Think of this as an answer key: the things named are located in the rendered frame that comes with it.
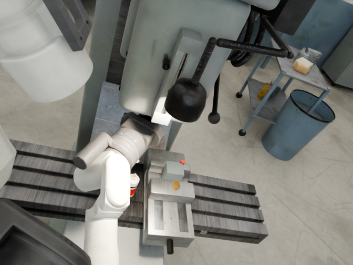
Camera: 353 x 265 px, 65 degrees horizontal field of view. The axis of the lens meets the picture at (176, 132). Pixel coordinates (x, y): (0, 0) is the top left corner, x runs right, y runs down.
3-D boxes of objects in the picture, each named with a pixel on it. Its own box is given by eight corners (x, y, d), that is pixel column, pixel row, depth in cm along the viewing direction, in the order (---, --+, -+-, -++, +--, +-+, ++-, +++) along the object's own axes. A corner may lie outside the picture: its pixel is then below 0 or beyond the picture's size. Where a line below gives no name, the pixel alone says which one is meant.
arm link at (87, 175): (144, 162, 67) (120, 195, 58) (114, 170, 72) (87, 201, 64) (118, 122, 63) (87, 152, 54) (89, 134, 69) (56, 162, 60)
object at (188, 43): (167, 125, 63) (203, 42, 50) (151, 122, 62) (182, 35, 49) (167, 114, 66) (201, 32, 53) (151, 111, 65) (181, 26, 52)
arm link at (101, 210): (131, 155, 62) (132, 218, 57) (105, 163, 67) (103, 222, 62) (108, 150, 57) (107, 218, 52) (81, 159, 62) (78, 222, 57)
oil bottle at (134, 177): (133, 198, 97) (141, 180, 90) (122, 196, 96) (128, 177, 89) (134, 189, 100) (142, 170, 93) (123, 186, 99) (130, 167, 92)
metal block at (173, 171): (178, 185, 97) (184, 175, 93) (162, 183, 95) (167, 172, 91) (177, 173, 100) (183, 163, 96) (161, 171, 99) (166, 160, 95)
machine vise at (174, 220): (187, 248, 90) (200, 232, 83) (142, 244, 86) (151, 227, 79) (178, 164, 115) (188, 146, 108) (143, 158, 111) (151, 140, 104)
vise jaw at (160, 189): (190, 204, 94) (195, 197, 92) (147, 199, 90) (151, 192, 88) (189, 189, 99) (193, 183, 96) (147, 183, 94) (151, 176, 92)
